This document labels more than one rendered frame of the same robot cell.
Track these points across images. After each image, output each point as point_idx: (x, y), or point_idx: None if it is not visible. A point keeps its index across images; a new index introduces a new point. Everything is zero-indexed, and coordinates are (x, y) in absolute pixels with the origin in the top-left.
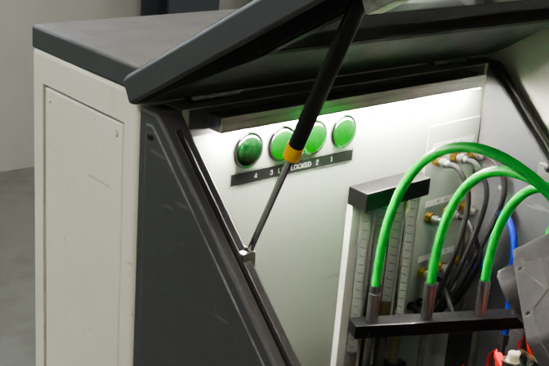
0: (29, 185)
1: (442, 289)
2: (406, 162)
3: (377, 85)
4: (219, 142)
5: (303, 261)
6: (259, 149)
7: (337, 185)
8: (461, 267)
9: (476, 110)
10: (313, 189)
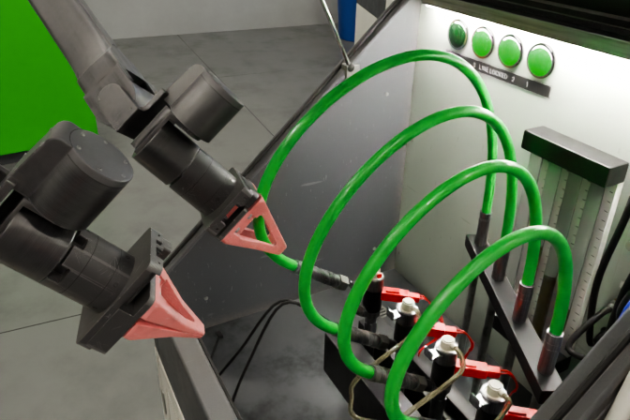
0: None
1: (590, 316)
2: (622, 145)
3: (588, 25)
4: (442, 18)
5: None
6: (460, 36)
7: (532, 116)
8: (612, 310)
9: None
10: (507, 104)
